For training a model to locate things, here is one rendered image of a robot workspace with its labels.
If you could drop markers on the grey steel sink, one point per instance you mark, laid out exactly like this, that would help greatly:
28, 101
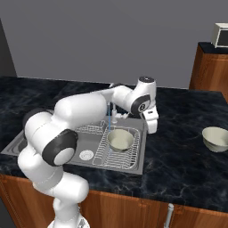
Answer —
86, 144

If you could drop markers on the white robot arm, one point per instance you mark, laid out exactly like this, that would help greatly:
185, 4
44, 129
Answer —
80, 109

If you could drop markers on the wooden cupboard door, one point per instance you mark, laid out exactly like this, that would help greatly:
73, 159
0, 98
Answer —
201, 219
26, 205
124, 212

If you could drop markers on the cream bowl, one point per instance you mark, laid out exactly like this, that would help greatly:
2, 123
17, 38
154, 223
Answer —
120, 141
215, 139

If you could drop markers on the blue water stream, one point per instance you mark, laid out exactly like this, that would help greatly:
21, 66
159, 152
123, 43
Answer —
109, 121

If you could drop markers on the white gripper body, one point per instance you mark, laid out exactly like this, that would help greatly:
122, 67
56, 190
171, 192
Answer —
152, 125

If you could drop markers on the chrome tap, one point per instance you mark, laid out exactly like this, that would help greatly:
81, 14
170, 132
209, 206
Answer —
114, 114

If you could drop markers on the white microwave oven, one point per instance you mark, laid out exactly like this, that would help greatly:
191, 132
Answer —
220, 35

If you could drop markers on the tall wooden cabinet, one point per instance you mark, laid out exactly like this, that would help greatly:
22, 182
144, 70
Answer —
210, 72

